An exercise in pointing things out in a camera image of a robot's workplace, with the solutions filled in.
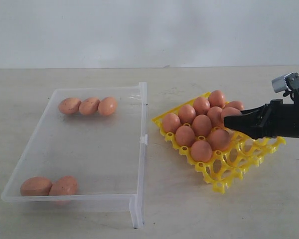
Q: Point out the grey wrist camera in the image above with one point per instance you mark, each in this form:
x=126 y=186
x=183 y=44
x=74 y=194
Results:
x=286 y=82

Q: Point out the yellow plastic egg tray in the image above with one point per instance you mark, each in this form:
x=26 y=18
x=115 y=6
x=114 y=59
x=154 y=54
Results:
x=225 y=166

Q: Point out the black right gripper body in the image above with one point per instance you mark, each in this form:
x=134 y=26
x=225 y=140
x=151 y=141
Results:
x=278 y=119

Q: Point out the brown egg fifth row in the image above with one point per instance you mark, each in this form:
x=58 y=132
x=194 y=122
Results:
x=219 y=140
x=201 y=105
x=185 y=136

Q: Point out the brown egg second row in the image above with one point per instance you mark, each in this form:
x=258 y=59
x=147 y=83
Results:
x=230 y=111
x=214 y=114
x=202 y=125

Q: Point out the brown egg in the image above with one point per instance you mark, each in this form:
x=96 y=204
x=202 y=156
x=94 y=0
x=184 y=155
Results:
x=36 y=186
x=186 y=114
x=171 y=122
x=65 y=186
x=69 y=106
x=89 y=106
x=107 y=106

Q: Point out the brown egg third row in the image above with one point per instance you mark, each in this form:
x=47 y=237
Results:
x=235 y=104

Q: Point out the brown egg fourth row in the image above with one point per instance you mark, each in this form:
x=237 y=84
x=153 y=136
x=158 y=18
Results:
x=217 y=99
x=201 y=151

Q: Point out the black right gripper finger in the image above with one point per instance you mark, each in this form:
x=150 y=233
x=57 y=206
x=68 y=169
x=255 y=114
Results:
x=249 y=122

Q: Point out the clear plastic tray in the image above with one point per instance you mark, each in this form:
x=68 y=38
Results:
x=106 y=155

